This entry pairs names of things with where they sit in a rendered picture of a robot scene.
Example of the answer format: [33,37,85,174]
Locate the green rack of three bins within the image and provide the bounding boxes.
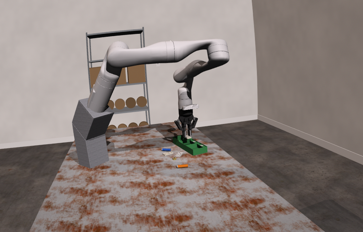
[173,135,207,156]

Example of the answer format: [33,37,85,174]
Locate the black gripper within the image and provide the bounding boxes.
[174,109,198,138]

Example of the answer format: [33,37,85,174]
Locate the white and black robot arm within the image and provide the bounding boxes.
[87,39,229,113]

